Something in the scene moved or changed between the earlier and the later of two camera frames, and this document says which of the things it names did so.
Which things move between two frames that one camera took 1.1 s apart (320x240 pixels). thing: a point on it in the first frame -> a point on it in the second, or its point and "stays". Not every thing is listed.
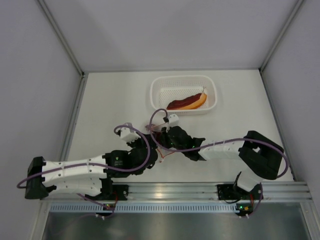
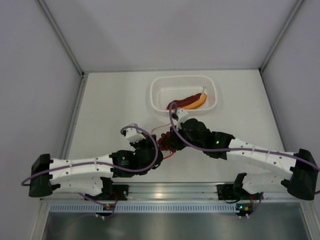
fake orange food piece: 191,102 stays
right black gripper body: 168,142 -> 183,135
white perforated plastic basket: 164,89 stays
